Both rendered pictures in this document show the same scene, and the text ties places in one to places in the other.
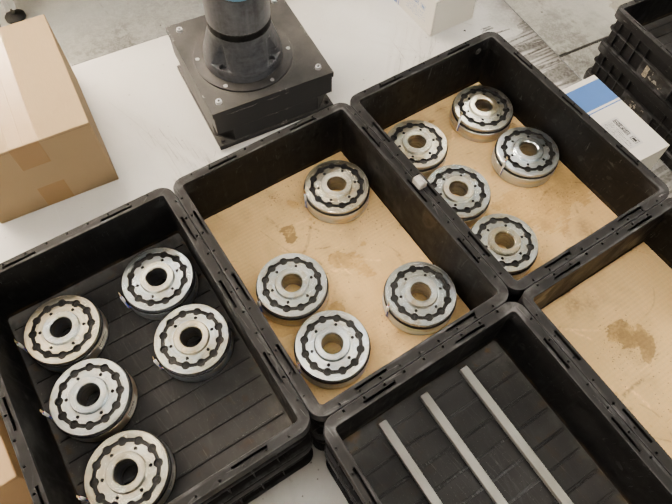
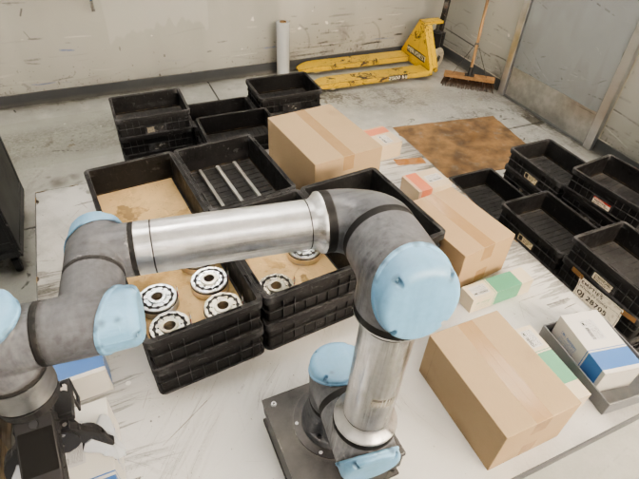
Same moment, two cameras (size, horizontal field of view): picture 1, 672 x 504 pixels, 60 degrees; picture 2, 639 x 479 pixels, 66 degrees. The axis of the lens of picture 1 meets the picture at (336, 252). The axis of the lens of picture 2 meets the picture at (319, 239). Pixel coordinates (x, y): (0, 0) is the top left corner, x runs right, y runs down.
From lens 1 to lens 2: 1.49 m
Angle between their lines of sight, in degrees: 78
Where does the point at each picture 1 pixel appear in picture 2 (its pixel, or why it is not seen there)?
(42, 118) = (460, 339)
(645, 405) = (166, 211)
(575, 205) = (144, 280)
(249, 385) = not seen: hidden behind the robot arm
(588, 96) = (72, 367)
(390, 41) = not seen: outside the picture
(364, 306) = not seen: hidden behind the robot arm
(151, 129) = (406, 410)
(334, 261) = (282, 264)
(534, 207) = (166, 280)
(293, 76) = (294, 396)
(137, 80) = (431, 462)
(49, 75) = (472, 373)
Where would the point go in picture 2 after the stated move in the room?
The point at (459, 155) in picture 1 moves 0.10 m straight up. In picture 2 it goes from (196, 312) to (190, 286)
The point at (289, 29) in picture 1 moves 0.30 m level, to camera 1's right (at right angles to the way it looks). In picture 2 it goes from (294, 447) to (160, 434)
